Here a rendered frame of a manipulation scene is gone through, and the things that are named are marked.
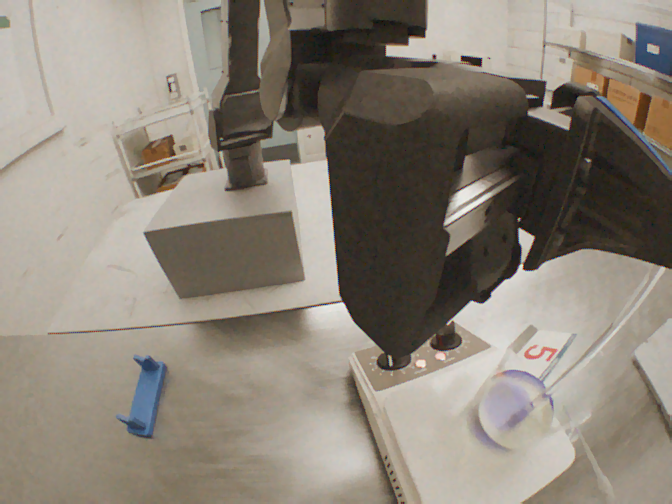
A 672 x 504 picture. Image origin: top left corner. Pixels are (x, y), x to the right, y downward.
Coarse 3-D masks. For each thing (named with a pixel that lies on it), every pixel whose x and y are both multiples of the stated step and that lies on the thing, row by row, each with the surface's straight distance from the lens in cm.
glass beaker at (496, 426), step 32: (512, 352) 19; (544, 352) 20; (576, 352) 19; (544, 384) 22; (576, 384) 20; (480, 416) 19; (512, 416) 16; (576, 416) 18; (480, 448) 21; (512, 448) 19
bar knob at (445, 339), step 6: (450, 324) 29; (444, 330) 28; (450, 330) 29; (438, 336) 28; (444, 336) 28; (450, 336) 29; (456, 336) 30; (432, 342) 29; (438, 342) 28; (444, 342) 28; (450, 342) 29; (456, 342) 29; (438, 348) 28; (444, 348) 28; (450, 348) 28
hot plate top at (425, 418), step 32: (416, 384) 22; (448, 384) 23; (480, 384) 24; (416, 416) 22; (448, 416) 22; (416, 448) 21; (448, 448) 21; (544, 448) 24; (416, 480) 21; (448, 480) 21; (480, 480) 22; (512, 480) 23; (544, 480) 24
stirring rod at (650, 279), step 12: (648, 276) 13; (660, 276) 13; (636, 288) 14; (648, 288) 13; (636, 300) 14; (624, 312) 14; (612, 324) 15; (600, 336) 15; (612, 336) 15; (588, 348) 16; (600, 348) 16; (576, 360) 17; (588, 360) 16; (564, 372) 18; (576, 372) 17; (552, 384) 19; (540, 396) 20
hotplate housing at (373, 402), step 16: (480, 352) 28; (352, 368) 29; (448, 368) 26; (368, 384) 25; (400, 384) 25; (368, 400) 25; (384, 400) 24; (368, 416) 28; (384, 416) 23; (384, 432) 23; (384, 448) 24; (400, 464) 23; (400, 480) 23; (400, 496) 25; (416, 496) 22
